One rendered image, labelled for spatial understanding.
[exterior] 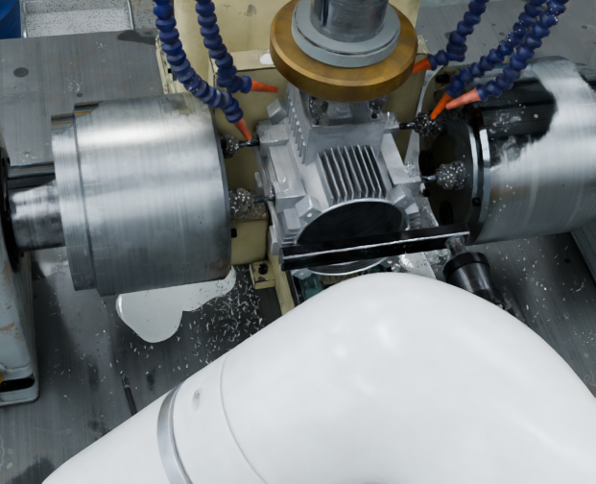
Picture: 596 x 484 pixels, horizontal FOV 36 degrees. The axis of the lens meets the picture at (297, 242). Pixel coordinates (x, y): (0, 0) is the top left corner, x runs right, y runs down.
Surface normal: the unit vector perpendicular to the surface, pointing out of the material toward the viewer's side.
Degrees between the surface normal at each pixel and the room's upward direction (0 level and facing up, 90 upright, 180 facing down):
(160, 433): 46
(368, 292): 27
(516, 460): 39
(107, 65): 0
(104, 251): 69
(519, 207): 77
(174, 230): 62
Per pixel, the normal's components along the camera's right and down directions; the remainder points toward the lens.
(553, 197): 0.23, 0.56
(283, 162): 0.07, -0.62
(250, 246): 0.22, 0.77
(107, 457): -0.69, -0.52
